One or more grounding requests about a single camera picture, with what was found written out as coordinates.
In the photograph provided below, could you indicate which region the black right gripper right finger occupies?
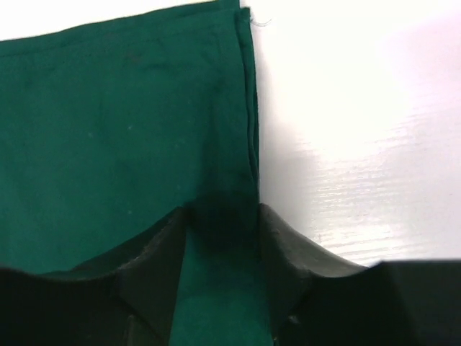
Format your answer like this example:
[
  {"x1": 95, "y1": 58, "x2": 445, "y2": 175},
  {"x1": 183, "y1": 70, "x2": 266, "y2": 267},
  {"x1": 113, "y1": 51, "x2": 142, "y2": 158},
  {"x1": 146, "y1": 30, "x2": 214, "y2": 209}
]
[{"x1": 259, "y1": 204, "x2": 460, "y2": 345}]

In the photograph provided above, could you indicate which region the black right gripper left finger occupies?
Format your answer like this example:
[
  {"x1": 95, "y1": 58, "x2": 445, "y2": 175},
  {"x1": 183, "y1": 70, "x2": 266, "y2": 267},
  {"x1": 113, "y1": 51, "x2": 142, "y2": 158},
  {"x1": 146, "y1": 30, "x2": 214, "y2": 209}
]
[{"x1": 1, "y1": 208, "x2": 189, "y2": 345}]

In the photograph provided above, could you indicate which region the green surgical drape cloth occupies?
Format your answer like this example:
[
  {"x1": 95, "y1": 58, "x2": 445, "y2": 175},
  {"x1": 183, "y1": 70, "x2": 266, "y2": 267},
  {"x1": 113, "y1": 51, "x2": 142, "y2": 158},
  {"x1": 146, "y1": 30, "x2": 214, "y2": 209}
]
[{"x1": 1, "y1": 1, "x2": 272, "y2": 345}]

